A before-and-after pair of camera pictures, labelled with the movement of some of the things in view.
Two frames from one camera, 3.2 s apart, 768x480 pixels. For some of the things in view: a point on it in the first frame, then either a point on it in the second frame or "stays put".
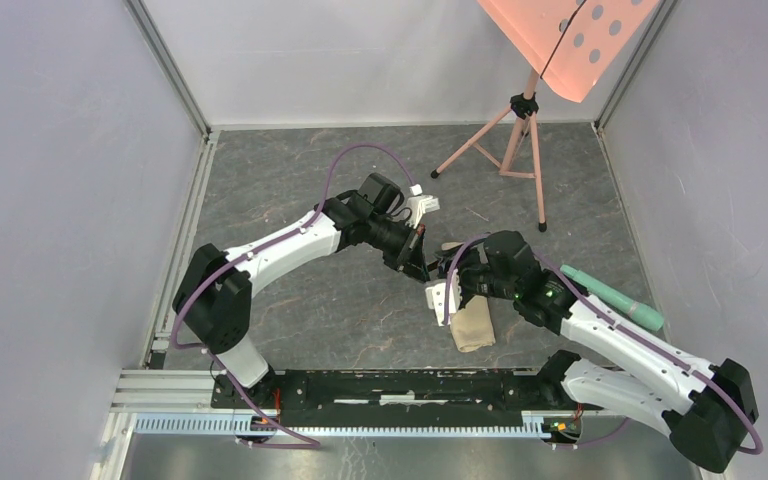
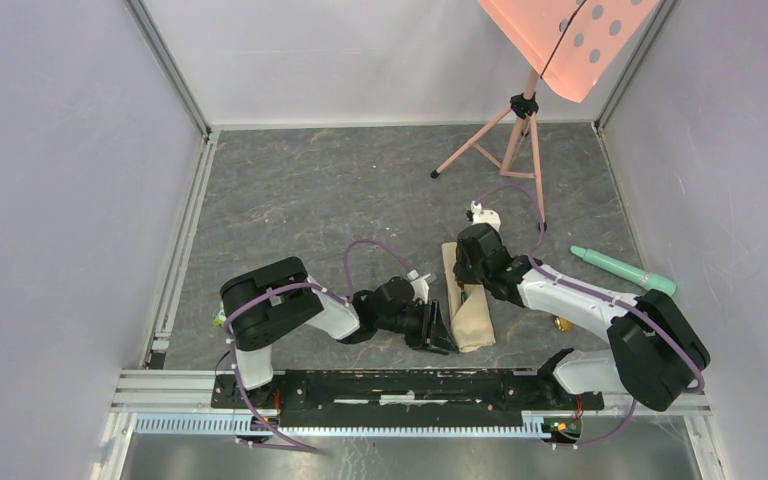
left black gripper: x=410 y=257 -> x=441 y=340
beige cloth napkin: x=472 y=325 stays put
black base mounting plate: x=556 y=390 stays put
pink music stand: x=569 y=44 stays put
